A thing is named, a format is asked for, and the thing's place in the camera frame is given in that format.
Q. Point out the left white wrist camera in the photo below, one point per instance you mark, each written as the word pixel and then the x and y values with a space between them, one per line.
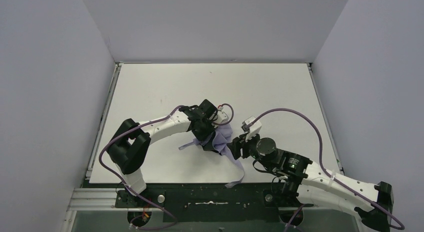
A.
pixel 221 118

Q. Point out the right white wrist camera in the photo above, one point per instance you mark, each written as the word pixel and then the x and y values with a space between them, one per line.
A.
pixel 251 126

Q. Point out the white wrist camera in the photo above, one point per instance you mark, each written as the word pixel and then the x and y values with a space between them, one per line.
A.
pixel 221 118
pixel 251 126

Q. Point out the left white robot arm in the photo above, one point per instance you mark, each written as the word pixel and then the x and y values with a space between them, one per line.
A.
pixel 130 143

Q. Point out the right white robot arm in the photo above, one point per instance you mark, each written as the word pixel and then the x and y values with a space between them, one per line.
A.
pixel 307 183

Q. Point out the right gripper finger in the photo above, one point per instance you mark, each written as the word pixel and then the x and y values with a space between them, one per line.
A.
pixel 243 137
pixel 235 147

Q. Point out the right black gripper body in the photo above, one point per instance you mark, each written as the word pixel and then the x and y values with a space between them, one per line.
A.
pixel 242 148

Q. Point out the lavender folding umbrella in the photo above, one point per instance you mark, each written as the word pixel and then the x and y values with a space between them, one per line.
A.
pixel 218 142

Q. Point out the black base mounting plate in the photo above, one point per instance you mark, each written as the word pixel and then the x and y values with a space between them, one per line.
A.
pixel 213 202

